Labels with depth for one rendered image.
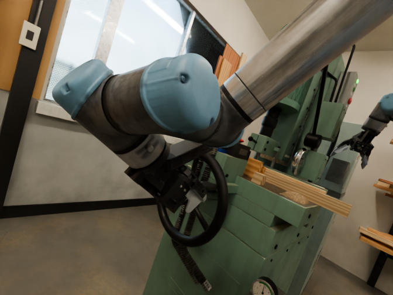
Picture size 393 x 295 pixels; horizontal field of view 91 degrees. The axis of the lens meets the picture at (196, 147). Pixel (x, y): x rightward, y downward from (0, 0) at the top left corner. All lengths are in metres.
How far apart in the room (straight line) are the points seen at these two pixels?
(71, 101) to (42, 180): 1.62
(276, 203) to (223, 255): 0.27
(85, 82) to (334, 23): 0.28
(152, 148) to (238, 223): 0.49
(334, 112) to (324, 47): 0.71
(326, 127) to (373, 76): 2.49
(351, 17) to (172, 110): 0.22
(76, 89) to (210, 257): 0.69
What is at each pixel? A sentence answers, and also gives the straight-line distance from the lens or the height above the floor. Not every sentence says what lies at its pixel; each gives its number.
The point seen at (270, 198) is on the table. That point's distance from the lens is 0.65.
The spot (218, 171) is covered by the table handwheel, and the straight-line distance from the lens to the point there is 0.52.
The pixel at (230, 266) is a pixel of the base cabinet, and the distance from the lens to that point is 0.76.
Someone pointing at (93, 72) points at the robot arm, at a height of 1.03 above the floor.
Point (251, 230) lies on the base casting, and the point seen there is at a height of 0.76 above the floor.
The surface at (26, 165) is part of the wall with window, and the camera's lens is 1.80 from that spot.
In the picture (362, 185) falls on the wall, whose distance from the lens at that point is 3.14.
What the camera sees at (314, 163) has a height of 1.03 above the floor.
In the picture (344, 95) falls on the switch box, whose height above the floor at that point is 1.37.
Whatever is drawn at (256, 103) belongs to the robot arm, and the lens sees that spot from 0.28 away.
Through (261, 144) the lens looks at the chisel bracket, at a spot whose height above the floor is 1.03.
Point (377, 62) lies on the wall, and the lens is 3.51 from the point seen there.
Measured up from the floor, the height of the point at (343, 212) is 0.91.
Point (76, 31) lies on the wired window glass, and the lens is 1.82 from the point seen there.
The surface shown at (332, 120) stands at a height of 1.22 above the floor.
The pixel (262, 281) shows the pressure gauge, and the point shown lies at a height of 0.69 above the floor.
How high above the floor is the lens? 1.00
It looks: 5 degrees down
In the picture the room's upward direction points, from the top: 19 degrees clockwise
